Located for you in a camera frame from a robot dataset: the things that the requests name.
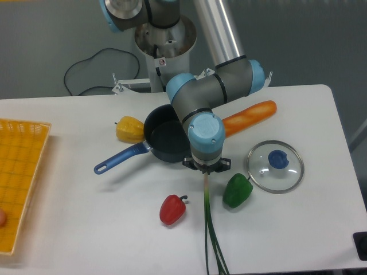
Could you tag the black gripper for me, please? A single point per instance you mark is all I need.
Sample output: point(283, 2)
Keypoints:
point(217, 164)

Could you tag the green onion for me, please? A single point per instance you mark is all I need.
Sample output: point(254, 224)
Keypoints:
point(210, 234)

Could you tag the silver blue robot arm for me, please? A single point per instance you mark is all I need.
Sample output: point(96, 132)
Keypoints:
point(205, 130)

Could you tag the green bell pepper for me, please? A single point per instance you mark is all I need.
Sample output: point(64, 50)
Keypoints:
point(237, 191)

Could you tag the red bell pepper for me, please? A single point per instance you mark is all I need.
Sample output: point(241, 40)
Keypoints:
point(172, 209)

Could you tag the glass lid blue knob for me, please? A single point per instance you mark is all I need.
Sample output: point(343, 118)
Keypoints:
point(275, 166)

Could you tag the orange baguette bread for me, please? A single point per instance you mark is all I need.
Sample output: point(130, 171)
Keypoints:
point(249, 117)

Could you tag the yellow bell pepper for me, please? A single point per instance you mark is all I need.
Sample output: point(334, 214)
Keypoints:
point(129, 130)

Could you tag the black object table corner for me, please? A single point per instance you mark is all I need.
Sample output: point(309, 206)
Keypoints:
point(360, 244)

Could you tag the yellow woven basket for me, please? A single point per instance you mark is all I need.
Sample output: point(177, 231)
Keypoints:
point(22, 145)

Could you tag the dark saucepan blue handle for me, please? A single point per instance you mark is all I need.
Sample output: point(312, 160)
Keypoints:
point(165, 138)

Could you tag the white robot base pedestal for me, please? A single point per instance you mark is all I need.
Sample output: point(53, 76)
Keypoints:
point(167, 48)

